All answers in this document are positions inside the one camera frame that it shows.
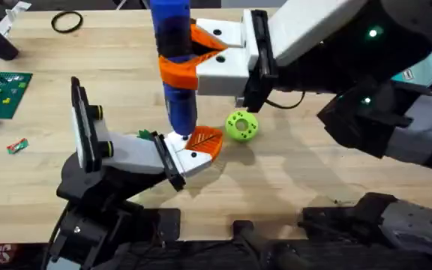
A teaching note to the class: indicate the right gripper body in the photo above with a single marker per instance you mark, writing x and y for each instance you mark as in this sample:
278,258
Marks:
309,26

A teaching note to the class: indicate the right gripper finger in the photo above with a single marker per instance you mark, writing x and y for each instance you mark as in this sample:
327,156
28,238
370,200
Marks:
227,32
219,75

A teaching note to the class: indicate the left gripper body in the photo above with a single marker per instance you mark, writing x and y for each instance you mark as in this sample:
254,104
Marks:
133,152

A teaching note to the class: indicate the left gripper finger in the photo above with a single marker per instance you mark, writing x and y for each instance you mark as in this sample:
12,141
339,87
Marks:
197,163
204,134

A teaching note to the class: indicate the blue electric screwdriver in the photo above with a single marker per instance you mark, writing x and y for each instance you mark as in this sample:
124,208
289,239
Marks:
174,26

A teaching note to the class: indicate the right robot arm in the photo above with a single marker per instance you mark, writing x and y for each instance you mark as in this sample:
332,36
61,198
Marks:
407,112

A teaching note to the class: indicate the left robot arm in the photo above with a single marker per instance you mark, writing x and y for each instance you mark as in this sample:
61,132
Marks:
88,195

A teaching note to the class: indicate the green toy vegetable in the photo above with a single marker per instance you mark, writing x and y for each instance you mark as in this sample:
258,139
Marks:
144,135

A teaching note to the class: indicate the green disc with holes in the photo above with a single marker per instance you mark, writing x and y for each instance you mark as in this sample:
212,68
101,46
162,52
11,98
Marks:
234,129

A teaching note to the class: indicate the black upright wrist plate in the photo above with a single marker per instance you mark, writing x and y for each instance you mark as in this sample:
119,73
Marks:
83,127

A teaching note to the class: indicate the small red green toy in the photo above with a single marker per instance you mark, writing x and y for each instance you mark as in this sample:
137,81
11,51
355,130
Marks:
17,146

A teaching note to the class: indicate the teal box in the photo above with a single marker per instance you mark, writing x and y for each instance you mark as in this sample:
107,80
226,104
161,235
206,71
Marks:
422,69

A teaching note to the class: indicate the green board with toy blocks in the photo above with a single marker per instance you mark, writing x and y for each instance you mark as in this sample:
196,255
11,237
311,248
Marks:
2,93

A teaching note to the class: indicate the white folded item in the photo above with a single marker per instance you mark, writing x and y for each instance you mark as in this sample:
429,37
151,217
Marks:
11,17

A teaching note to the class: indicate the black rail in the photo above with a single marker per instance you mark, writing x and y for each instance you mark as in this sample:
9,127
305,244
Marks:
268,255

